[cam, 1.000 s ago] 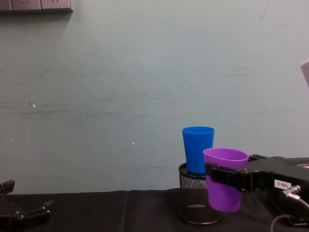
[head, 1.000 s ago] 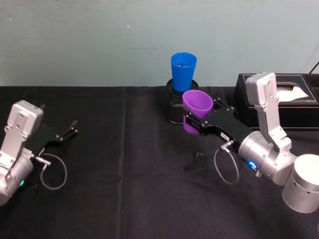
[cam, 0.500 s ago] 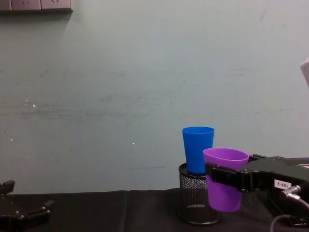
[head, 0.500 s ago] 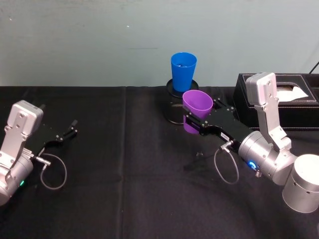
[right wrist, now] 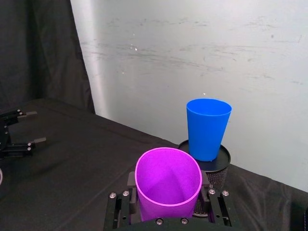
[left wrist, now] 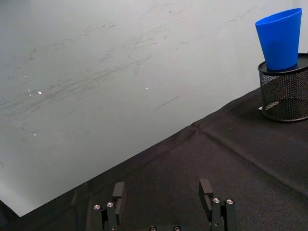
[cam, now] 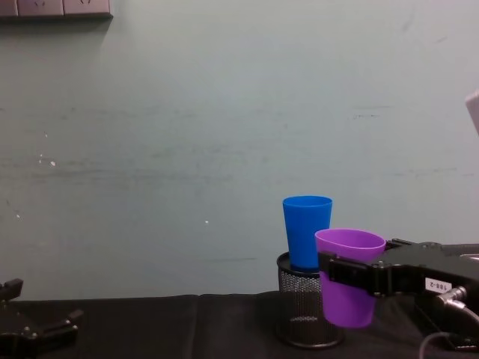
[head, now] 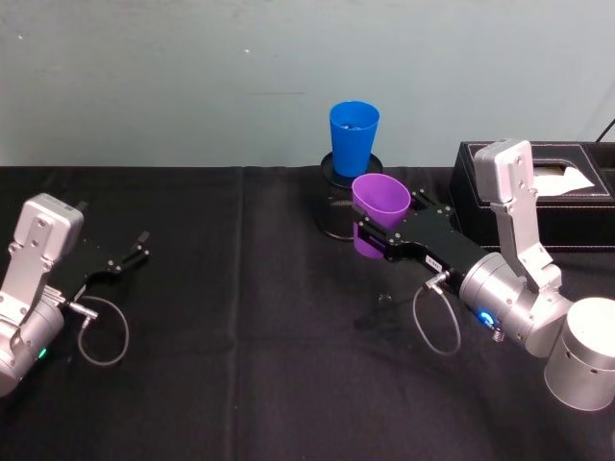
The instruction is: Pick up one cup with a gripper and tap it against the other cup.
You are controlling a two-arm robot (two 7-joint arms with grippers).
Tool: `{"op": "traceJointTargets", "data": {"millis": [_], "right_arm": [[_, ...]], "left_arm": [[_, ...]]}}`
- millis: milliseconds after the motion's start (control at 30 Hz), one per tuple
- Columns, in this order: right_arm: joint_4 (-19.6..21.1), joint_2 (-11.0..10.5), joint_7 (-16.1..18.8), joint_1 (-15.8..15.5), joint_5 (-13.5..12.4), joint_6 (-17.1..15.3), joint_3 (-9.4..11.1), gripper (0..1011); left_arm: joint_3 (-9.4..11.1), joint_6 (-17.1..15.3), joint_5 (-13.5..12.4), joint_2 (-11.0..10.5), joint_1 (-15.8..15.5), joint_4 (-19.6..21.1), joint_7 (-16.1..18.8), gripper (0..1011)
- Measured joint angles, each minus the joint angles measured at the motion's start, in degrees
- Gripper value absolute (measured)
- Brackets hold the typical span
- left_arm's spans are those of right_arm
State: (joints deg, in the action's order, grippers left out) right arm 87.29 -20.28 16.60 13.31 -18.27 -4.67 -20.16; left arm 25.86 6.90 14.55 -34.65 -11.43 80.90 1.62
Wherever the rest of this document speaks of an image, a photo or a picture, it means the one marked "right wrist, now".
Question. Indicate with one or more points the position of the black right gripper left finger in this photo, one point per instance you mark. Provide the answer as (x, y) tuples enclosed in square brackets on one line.
[(122, 204)]

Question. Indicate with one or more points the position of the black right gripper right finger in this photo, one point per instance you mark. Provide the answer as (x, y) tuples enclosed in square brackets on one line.
[(217, 204)]

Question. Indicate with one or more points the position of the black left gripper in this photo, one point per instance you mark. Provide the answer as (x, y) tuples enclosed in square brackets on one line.
[(3, 134)]

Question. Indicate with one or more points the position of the purple plastic cup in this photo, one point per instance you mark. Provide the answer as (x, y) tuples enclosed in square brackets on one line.
[(166, 183)]

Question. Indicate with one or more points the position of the black mesh round holder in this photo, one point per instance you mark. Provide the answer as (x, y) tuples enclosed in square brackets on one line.
[(217, 176)]

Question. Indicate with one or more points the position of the black table cloth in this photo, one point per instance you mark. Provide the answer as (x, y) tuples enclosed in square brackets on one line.
[(72, 168)]

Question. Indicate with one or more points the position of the blue plastic cup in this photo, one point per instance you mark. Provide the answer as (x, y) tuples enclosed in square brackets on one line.
[(207, 130)]

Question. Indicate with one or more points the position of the black hanging cloth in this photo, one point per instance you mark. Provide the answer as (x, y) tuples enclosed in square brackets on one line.
[(41, 53)]

